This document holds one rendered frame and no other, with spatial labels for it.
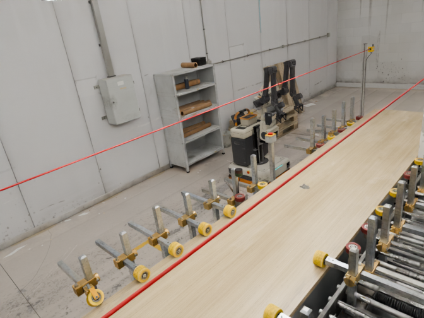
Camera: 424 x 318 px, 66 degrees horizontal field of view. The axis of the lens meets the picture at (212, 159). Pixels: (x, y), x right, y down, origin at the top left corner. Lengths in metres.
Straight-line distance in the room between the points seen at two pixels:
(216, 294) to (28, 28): 3.59
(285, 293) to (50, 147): 3.50
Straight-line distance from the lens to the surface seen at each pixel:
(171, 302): 1.81
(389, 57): 9.90
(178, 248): 2.04
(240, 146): 4.45
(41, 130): 4.48
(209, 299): 1.78
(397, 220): 2.39
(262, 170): 4.41
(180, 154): 5.25
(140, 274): 1.91
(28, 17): 4.47
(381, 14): 9.89
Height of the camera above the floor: 2.16
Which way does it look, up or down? 22 degrees down
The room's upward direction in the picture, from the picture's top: 8 degrees counter-clockwise
